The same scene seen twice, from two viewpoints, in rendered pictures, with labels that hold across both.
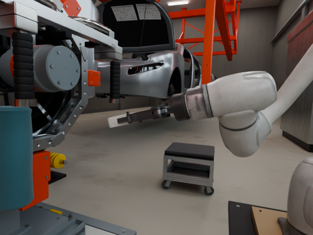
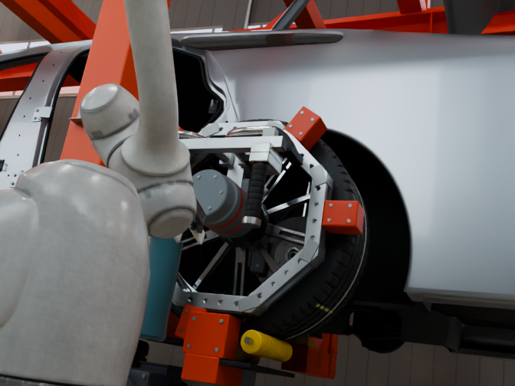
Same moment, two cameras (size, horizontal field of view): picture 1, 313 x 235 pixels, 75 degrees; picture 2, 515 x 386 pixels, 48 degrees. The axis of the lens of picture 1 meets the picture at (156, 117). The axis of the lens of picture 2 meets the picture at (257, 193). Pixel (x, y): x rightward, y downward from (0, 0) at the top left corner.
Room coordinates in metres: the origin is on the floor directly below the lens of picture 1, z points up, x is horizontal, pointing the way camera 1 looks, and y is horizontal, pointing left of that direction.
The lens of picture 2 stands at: (0.82, -1.11, 0.41)
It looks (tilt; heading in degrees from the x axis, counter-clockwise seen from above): 18 degrees up; 93
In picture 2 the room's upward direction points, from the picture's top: 9 degrees clockwise
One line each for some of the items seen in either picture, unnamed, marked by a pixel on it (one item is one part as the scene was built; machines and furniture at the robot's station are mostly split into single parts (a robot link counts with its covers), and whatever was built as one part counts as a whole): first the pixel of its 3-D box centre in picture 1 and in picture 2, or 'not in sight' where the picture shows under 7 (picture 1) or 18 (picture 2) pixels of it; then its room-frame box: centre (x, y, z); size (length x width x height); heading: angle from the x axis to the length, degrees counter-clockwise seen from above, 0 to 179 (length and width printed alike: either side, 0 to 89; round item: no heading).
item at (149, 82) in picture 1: (161, 69); not in sight; (5.63, -0.08, 1.49); 4.95 x 1.86 x 1.59; 158
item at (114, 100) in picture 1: (114, 81); (255, 193); (0.75, 0.15, 0.83); 0.04 x 0.04 x 0.16
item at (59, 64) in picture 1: (39, 69); (221, 205); (0.65, 0.37, 0.85); 0.21 x 0.14 x 0.14; 68
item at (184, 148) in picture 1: (190, 166); not in sight; (1.75, -0.31, 0.17); 0.43 x 0.36 x 0.34; 74
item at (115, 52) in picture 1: (108, 53); (266, 158); (0.76, 0.18, 0.93); 0.09 x 0.05 x 0.05; 68
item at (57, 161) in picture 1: (38, 156); (267, 347); (0.83, 0.48, 0.51); 0.29 x 0.06 x 0.06; 68
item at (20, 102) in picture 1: (23, 68); not in sight; (0.43, 0.28, 0.83); 0.04 x 0.04 x 0.16
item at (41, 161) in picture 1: (20, 176); (216, 349); (0.69, 0.47, 0.48); 0.16 x 0.12 x 0.17; 68
